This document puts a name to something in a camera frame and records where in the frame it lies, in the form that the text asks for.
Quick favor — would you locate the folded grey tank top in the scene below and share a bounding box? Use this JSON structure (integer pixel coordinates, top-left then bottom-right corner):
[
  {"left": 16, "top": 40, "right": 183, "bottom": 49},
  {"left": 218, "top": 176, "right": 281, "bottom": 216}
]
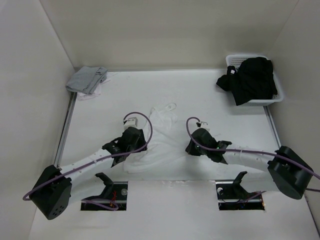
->
[{"left": 65, "top": 66, "right": 108, "bottom": 95}]

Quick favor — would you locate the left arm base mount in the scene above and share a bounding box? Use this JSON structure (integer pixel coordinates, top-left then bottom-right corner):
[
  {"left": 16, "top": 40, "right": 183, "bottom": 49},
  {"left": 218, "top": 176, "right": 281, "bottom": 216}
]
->
[{"left": 80, "top": 173, "right": 129, "bottom": 211}]

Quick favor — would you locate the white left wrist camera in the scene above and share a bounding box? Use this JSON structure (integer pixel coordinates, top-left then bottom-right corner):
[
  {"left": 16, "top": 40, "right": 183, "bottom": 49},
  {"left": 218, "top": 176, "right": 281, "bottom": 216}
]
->
[{"left": 123, "top": 117, "right": 138, "bottom": 130}]

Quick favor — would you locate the white tank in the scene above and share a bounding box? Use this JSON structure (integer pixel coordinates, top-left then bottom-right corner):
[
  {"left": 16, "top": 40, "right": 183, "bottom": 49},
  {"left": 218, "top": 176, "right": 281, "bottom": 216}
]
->
[
  {"left": 123, "top": 103, "right": 190, "bottom": 174},
  {"left": 77, "top": 78, "right": 111, "bottom": 101}
]

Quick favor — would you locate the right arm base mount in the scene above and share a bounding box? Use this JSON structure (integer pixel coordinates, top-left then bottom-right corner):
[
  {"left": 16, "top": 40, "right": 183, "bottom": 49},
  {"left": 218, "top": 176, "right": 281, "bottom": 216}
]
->
[{"left": 215, "top": 171, "right": 265, "bottom": 211}]

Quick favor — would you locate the folded white tank top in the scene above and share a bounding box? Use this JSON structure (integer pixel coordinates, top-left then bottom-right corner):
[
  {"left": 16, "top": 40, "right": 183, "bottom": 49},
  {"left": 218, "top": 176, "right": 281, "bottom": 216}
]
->
[{"left": 77, "top": 78, "right": 111, "bottom": 101}]

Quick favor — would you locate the black tank top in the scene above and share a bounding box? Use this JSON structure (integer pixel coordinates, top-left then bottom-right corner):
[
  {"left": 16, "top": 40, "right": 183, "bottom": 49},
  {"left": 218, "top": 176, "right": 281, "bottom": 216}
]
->
[{"left": 216, "top": 57, "right": 278, "bottom": 106}]

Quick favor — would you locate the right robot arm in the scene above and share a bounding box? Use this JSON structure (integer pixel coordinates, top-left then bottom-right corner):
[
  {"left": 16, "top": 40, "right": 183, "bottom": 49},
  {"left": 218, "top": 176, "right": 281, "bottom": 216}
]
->
[{"left": 185, "top": 128, "right": 315, "bottom": 200}]

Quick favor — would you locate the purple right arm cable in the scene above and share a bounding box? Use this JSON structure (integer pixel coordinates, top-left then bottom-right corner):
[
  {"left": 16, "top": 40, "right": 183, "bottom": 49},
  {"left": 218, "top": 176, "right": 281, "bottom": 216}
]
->
[{"left": 186, "top": 116, "right": 320, "bottom": 193}]

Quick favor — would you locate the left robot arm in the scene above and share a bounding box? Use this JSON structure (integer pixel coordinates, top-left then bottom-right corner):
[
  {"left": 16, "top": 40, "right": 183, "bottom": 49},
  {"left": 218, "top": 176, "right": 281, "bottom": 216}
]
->
[{"left": 29, "top": 126, "right": 147, "bottom": 220}]

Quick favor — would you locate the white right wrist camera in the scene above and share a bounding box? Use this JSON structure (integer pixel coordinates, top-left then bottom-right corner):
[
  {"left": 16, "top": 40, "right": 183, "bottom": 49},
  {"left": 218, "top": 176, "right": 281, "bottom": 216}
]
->
[{"left": 196, "top": 121, "right": 210, "bottom": 132}]

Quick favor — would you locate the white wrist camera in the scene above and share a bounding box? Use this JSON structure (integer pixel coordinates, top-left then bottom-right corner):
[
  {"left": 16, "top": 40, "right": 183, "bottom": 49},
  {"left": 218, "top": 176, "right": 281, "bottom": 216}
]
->
[
  {"left": 196, "top": 121, "right": 210, "bottom": 132},
  {"left": 123, "top": 117, "right": 138, "bottom": 130}
]

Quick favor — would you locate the white plastic basket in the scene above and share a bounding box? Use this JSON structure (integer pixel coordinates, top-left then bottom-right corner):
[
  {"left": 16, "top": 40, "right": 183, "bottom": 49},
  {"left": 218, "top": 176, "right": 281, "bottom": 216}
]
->
[{"left": 225, "top": 53, "right": 284, "bottom": 107}]

